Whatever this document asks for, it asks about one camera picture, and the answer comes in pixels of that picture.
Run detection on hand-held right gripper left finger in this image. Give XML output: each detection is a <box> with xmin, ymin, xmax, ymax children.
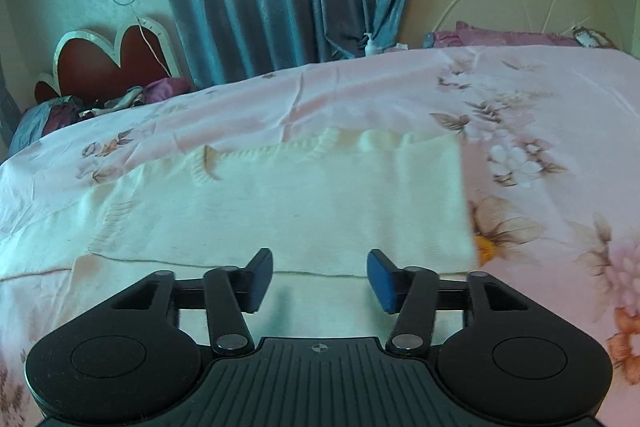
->
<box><xmin>111</xmin><ymin>248</ymin><xmax>274</xmax><ymax>355</ymax></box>

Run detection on red heart-shaped headboard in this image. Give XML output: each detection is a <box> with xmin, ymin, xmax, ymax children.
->
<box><xmin>34</xmin><ymin>18</ymin><xmax>182</xmax><ymax>104</ymax></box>

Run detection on pile of dark clothes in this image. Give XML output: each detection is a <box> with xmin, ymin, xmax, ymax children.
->
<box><xmin>10</xmin><ymin>77</ymin><xmax>198</xmax><ymax>152</ymax></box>

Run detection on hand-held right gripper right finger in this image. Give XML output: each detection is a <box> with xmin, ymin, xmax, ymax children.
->
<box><xmin>366</xmin><ymin>249</ymin><xmax>531</xmax><ymax>356</ymax></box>

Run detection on purple pillow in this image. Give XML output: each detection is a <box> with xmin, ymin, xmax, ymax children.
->
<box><xmin>424</xmin><ymin>21</ymin><xmax>611</xmax><ymax>50</ymax></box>

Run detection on cream knitted sweater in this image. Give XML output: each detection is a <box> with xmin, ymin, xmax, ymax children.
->
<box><xmin>74</xmin><ymin>127</ymin><xmax>478</xmax><ymax>303</ymax></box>

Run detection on pink floral bed sheet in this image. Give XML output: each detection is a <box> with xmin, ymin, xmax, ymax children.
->
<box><xmin>0</xmin><ymin>44</ymin><xmax>640</xmax><ymax>427</ymax></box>

